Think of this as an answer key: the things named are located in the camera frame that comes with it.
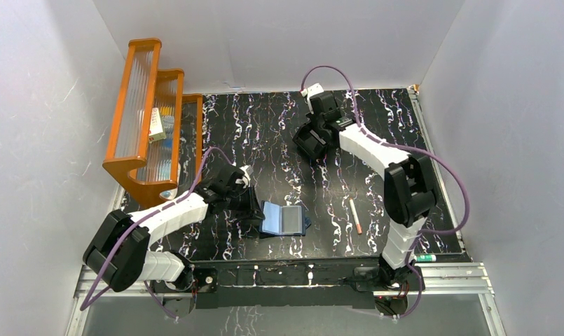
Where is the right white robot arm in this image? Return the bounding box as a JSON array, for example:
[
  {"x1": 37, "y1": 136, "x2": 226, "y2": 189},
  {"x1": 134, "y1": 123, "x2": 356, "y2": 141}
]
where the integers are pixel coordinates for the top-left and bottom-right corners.
[{"x1": 294, "y1": 85, "x2": 436, "y2": 290}]

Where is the green white marker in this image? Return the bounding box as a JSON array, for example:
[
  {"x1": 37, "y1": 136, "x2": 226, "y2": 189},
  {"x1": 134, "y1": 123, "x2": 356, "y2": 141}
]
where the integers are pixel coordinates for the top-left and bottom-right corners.
[{"x1": 413, "y1": 254, "x2": 437, "y2": 263}]

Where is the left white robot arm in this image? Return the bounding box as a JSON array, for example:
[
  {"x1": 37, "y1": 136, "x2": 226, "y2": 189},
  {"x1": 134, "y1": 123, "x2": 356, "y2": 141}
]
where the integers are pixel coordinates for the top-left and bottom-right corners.
[{"x1": 83, "y1": 164, "x2": 265, "y2": 292}]

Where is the white red small box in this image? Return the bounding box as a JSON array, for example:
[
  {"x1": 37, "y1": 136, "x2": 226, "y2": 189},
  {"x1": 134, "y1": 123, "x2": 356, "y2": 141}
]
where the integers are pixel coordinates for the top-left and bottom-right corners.
[{"x1": 148, "y1": 108, "x2": 166, "y2": 144}]

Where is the orange wooden rack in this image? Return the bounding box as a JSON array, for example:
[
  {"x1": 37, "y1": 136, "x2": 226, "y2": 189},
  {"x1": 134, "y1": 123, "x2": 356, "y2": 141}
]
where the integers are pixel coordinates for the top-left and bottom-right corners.
[{"x1": 102, "y1": 38, "x2": 202, "y2": 209}]

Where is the blue leather card holder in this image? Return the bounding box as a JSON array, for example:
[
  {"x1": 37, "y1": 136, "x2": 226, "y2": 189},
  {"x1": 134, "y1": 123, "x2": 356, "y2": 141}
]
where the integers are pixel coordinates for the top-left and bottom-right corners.
[{"x1": 259, "y1": 201, "x2": 311, "y2": 237}]

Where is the black card box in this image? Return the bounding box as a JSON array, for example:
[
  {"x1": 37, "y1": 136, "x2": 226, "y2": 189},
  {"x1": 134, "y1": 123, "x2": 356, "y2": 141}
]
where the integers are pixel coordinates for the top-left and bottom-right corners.
[{"x1": 292, "y1": 122, "x2": 339, "y2": 160}]

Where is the white orange pen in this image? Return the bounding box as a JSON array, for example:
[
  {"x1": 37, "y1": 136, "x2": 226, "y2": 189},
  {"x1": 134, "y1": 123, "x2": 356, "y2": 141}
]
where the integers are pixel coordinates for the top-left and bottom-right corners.
[{"x1": 349, "y1": 198, "x2": 363, "y2": 235}]

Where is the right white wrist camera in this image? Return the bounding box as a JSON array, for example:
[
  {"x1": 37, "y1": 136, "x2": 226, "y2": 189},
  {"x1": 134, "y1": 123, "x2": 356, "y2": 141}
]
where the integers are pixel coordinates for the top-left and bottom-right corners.
[{"x1": 300, "y1": 83, "x2": 324, "y2": 114}]

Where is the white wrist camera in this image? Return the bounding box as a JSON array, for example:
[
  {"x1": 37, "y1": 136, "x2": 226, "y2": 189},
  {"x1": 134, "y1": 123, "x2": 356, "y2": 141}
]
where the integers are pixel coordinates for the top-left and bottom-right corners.
[
  {"x1": 300, "y1": 83, "x2": 324, "y2": 114},
  {"x1": 236, "y1": 164, "x2": 254, "y2": 188}
]

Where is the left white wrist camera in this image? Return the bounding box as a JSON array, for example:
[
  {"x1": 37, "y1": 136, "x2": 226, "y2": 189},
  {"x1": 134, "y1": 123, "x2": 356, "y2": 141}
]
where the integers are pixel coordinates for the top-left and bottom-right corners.
[{"x1": 236, "y1": 164, "x2": 254, "y2": 188}]

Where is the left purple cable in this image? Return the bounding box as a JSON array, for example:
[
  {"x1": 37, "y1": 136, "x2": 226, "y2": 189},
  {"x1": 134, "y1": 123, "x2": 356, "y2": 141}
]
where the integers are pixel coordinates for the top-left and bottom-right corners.
[{"x1": 79, "y1": 146, "x2": 238, "y2": 312}]

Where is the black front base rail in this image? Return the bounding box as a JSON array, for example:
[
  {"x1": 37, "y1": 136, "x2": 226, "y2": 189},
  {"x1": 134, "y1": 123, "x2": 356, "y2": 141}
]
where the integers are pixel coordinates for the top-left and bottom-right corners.
[{"x1": 151, "y1": 256, "x2": 426, "y2": 317}]

